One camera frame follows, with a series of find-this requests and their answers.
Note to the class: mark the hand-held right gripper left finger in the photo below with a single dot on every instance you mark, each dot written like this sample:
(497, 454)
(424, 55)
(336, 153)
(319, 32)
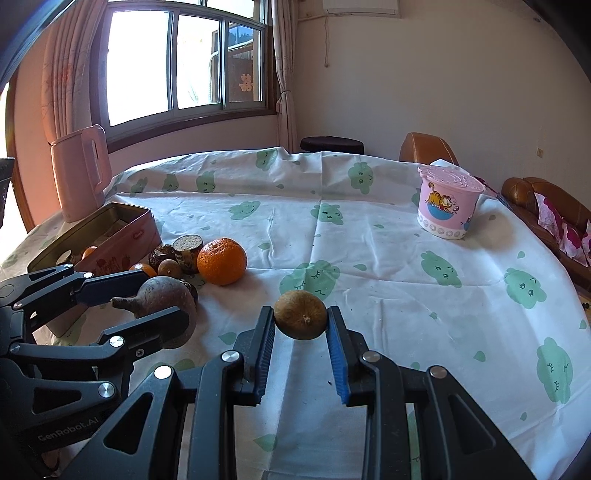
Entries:
(264, 355)

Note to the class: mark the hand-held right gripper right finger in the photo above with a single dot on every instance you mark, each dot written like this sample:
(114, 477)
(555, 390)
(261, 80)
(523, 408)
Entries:
(338, 364)

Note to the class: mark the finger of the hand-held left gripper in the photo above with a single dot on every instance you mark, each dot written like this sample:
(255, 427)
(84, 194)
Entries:
(152, 325)
(106, 288)

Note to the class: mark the reddish sweet potato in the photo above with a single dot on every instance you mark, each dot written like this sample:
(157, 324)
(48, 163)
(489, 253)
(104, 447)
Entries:
(161, 300)

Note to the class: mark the metal tray with newspaper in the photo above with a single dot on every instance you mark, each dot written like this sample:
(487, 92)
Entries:
(124, 240)

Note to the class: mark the brown round fruit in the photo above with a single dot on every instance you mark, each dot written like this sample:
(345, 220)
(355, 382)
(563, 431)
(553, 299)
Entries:
(168, 268)
(300, 316)

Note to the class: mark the large orange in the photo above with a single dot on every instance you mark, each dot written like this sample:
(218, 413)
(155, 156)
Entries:
(221, 261)

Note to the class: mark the small orange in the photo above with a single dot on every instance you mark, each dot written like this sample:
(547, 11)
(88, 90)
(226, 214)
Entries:
(90, 252)
(143, 269)

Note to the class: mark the dark foil wrapped snack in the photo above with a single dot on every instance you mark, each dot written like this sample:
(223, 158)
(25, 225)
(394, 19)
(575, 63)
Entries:
(189, 288)
(161, 254)

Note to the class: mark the brown speckled cylinder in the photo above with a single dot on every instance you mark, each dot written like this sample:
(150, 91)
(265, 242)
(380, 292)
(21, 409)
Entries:
(188, 249)

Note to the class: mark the white tablecloth green prints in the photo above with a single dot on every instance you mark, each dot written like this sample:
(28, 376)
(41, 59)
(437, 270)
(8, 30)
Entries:
(369, 258)

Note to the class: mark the pink electric kettle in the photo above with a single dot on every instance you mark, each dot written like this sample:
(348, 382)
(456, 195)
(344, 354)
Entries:
(81, 173)

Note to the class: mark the pink cartoon cup with lid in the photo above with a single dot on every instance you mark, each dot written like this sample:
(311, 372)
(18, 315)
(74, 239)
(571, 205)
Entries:
(448, 205)

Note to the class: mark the black round stool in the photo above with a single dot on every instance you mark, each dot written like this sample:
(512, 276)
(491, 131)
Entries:
(331, 145)

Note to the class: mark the pink floral curtain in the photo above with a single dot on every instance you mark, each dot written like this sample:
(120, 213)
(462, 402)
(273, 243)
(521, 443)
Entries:
(284, 69)
(69, 69)

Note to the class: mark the sliding window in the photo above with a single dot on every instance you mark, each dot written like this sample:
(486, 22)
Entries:
(138, 60)

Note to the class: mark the brown leather chair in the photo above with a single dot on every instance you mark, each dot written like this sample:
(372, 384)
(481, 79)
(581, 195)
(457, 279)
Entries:
(425, 147)

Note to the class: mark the red paper window decoration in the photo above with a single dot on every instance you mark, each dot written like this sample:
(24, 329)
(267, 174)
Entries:
(247, 83)

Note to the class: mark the brown leather sofa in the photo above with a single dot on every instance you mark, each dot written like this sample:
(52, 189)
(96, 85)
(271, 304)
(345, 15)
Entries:
(521, 194)

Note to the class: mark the pink floral cushion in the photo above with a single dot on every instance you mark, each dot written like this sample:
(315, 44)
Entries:
(568, 230)

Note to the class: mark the white air conditioner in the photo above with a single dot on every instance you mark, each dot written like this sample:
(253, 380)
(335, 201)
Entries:
(360, 5)

